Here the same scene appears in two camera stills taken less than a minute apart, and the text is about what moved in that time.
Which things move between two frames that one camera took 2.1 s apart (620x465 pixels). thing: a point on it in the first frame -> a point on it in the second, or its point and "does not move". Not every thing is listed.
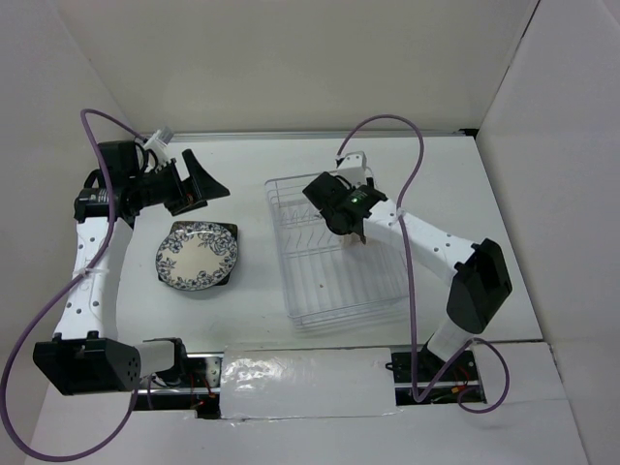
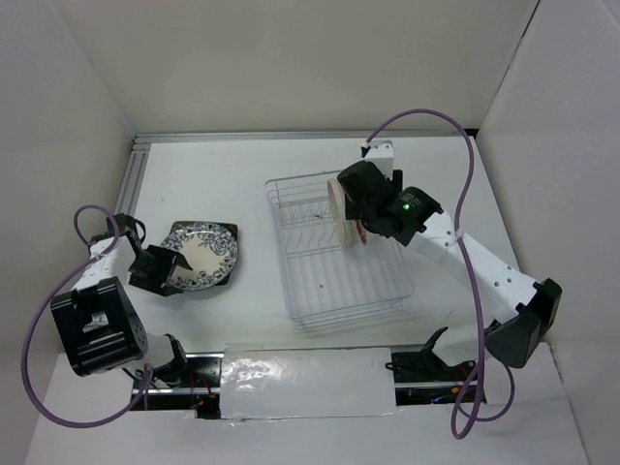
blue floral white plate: x=196 y=256 does not move
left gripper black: x=200 y=187 -> x=169 y=261
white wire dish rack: x=326 y=274 does not move
